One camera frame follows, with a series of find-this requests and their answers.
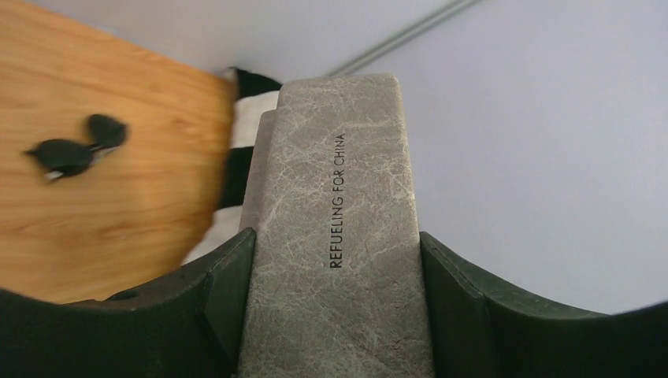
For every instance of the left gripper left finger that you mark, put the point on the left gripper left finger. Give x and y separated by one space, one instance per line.
187 323

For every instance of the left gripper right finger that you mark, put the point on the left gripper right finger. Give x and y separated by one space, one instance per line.
484 326

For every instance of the grey glasses case green lining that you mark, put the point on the grey glasses case green lining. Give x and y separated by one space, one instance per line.
336 288

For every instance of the black sunglasses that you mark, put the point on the black sunglasses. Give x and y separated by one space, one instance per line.
64 158

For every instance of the black white checkered blanket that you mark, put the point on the black white checkered blanket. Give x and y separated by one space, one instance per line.
256 94

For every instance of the right aluminium frame post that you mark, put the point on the right aluminium frame post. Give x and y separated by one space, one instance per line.
402 37

